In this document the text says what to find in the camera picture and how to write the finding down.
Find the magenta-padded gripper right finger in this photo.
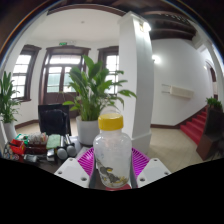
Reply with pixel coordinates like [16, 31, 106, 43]
[128, 146, 172, 189]

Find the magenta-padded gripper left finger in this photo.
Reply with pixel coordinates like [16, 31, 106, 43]
[54, 146, 98, 190]

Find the clear yellow-capped drink bottle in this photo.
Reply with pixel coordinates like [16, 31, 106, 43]
[92, 112, 134, 190]

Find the green notebook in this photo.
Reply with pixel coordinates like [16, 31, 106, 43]
[45, 133, 62, 150]

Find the flat round red coaster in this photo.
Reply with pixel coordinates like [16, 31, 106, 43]
[105, 184, 133, 192]

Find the box of snacks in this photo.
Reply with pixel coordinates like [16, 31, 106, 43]
[27, 132, 49, 148]

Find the black chair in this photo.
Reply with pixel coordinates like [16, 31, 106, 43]
[37, 102, 72, 136]

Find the red snack package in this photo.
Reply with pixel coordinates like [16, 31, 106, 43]
[9, 137, 28, 157]

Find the red carpeted staircase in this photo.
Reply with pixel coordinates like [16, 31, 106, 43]
[179, 105, 210, 147]

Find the small plant on dark stand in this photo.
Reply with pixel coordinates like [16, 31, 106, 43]
[196, 96, 224, 162]

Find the leafy plant in white pot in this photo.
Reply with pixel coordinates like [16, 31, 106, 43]
[0, 70, 23, 142]
[62, 54, 138, 146]

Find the dark wooden double door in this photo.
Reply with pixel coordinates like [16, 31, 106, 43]
[38, 45, 91, 106]

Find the dark-framed window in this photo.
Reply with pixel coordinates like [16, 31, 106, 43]
[97, 45, 121, 98]
[11, 43, 42, 102]

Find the white wall heater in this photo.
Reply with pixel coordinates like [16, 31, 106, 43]
[161, 82, 195, 100]

